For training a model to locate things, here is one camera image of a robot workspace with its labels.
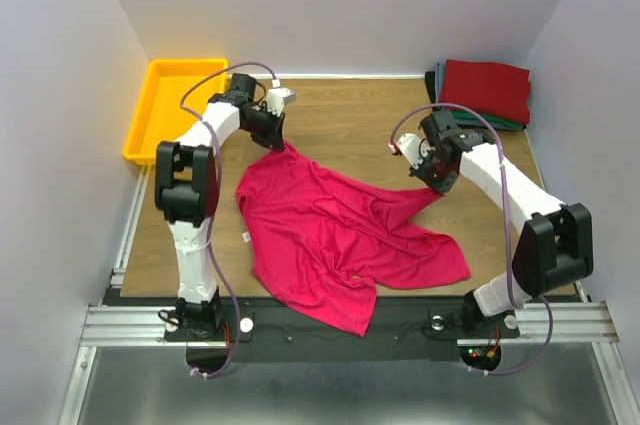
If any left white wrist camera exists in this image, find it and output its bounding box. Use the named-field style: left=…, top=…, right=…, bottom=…
left=266, top=87, right=296, bottom=116

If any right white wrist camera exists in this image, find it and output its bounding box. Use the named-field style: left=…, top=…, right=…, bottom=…
left=388, top=133, right=429, bottom=168

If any folded blue grey t shirt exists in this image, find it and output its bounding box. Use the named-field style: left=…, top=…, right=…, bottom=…
left=434, top=60, right=447, bottom=102

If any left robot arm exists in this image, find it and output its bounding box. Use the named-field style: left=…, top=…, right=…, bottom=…
left=154, top=74, right=296, bottom=341

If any yellow plastic tray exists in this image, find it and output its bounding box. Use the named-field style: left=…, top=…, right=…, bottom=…
left=122, top=58, right=228, bottom=166

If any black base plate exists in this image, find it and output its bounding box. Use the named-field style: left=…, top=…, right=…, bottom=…
left=159, top=296, right=520, bottom=362

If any aluminium frame rail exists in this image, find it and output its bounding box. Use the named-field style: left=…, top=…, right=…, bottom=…
left=59, top=167, right=627, bottom=424

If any folded green t shirt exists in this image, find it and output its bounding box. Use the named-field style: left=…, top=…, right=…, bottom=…
left=452, top=110, right=525, bottom=131

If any folded black t shirt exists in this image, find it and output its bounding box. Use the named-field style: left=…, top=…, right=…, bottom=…
left=424, top=70, right=526, bottom=134

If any pink t shirt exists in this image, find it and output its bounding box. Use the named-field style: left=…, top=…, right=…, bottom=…
left=236, top=145, right=471, bottom=336

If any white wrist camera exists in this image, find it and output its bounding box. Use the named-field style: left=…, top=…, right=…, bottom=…
left=266, top=87, right=296, bottom=116
left=388, top=133, right=429, bottom=168

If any folded red t shirt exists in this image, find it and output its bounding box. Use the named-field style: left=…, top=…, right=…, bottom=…
left=439, top=59, right=531, bottom=125

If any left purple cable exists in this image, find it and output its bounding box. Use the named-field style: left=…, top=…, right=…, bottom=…
left=180, top=61, right=281, bottom=380

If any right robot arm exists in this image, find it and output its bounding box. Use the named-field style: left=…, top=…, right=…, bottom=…
left=391, top=107, right=594, bottom=335

